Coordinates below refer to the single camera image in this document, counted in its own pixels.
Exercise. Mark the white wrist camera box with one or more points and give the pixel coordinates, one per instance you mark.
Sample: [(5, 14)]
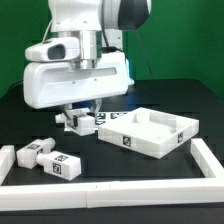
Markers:
[(54, 49)]

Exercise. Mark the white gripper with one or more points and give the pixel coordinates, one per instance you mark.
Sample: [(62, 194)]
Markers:
[(59, 83)]

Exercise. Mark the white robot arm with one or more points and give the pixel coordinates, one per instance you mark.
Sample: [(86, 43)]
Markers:
[(77, 64)]

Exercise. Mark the white square table top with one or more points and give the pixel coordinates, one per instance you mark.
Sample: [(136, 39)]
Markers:
[(149, 132)]

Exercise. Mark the white U-shaped fence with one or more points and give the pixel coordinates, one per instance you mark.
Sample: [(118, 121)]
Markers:
[(208, 189)]

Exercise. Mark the white marker tag sheet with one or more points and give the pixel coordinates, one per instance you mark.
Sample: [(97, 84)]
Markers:
[(101, 118)]

